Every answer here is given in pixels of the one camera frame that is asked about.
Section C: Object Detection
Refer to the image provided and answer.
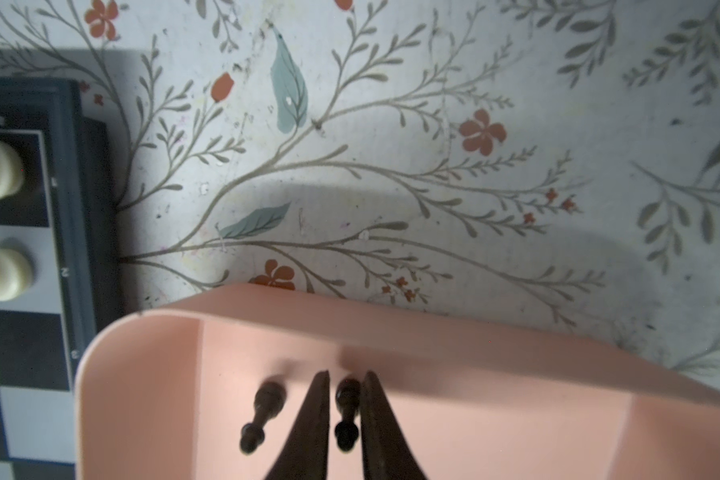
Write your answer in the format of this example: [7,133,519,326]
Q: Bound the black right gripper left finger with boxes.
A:
[265,371,331,480]

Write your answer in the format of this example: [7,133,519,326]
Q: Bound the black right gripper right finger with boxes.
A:
[360,371,426,480]

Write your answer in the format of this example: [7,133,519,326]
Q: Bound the black chess pawn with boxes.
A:
[334,378,361,453]
[239,381,287,455]

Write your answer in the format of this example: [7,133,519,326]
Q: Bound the black chess pawn in tray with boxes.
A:
[239,381,287,455]

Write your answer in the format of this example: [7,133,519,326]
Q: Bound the black white chess board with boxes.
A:
[0,78,122,479]

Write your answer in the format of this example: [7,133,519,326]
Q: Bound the white pawn on board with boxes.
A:
[0,248,34,301]

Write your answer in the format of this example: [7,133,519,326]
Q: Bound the pink plastic tray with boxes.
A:
[75,284,720,479]

